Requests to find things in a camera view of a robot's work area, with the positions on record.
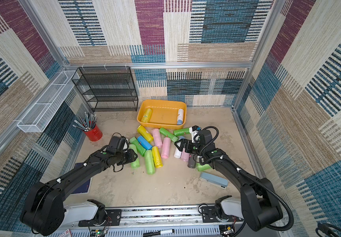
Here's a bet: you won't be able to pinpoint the lying fat green roll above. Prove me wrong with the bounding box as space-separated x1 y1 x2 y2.
196 163 212 172

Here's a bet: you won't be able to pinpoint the large light green roll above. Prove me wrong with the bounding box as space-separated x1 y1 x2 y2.
129 144 140 169

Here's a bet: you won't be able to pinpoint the green roll with label left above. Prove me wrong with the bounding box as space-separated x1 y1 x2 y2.
129 137 146 157

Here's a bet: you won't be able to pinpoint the dark blue booklet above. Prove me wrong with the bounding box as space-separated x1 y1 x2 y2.
72 178 92 195

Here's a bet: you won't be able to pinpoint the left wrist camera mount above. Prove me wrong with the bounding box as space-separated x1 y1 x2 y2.
107 136 129 152

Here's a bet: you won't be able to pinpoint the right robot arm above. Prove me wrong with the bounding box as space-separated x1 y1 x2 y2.
174 126 294 232

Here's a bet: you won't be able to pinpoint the white roll red label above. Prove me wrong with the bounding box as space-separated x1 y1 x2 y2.
176 109 184 125

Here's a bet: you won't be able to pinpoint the short green roll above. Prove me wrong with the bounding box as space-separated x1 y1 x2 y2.
159 127 179 142

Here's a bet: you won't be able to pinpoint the pink roll beside grey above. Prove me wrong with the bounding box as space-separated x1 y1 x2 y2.
180 150 190 162

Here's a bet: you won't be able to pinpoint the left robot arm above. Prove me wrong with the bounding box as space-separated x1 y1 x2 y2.
20 136 138 236

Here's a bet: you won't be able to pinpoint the black marker pen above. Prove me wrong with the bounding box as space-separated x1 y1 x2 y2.
142 229 175 237

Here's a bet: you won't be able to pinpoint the black mesh shelf rack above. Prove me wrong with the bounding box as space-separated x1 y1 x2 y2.
71 66 139 112

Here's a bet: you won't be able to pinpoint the yellow plastic storage box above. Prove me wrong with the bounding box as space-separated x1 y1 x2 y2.
137 99 187 130

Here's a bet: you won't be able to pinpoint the yellow trash bag roll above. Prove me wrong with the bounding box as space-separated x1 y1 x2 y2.
141 108 152 123

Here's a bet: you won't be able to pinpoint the yellow roll near box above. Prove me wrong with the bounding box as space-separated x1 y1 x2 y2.
137 125 154 143

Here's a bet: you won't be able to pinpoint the white roll with blue band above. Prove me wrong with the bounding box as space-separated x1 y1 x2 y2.
174 148 184 159

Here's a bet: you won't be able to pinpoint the red pen cup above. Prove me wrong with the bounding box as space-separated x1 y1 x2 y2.
84 125 103 142

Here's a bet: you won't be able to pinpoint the middle pink roll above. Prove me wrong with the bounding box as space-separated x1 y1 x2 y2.
161 137 171 159

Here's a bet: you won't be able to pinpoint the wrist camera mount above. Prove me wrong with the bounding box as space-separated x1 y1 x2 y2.
189 125 213 145
107 136 129 152

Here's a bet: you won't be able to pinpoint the grey trash bag roll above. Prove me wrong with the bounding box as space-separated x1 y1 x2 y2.
187 154 196 169

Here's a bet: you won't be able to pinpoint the blue trash bag roll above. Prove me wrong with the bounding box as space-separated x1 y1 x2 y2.
137 136 153 150

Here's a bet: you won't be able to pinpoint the lower yellow roll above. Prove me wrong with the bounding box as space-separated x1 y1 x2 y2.
151 146 163 168

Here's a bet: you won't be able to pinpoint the white wire wall basket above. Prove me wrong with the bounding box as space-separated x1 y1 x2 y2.
17 71 75 133

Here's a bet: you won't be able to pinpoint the upper pink roll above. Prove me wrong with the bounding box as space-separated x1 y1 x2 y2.
152 128 163 148

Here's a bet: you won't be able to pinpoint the green roll with red label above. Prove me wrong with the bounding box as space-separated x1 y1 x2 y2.
173 128 191 136

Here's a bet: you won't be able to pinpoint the grey blue stapler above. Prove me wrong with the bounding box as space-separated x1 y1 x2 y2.
200 172 229 189

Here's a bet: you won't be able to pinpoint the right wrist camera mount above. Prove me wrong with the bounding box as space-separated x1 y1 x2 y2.
189 125 213 145

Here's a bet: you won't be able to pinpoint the lower light green roll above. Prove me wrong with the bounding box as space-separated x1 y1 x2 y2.
144 150 155 175

